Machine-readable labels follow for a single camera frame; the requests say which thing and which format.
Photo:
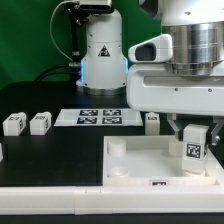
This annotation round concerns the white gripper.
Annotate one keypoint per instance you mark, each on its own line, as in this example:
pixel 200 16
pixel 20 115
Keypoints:
pixel 153 88

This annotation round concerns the white square table top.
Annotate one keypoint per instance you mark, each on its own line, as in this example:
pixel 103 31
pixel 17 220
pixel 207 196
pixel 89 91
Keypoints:
pixel 146 161

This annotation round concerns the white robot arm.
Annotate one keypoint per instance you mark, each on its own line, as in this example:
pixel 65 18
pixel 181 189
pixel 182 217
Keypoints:
pixel 179 71

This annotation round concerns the white L-shaped obstacle fence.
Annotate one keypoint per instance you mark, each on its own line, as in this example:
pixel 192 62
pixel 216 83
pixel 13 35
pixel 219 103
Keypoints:
pixel 111 199

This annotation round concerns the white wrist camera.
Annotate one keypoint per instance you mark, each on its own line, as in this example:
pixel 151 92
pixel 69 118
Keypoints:
pixel 155 50

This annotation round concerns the white marker base plate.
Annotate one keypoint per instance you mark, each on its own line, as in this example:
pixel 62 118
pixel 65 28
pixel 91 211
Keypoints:
pixel 98 117

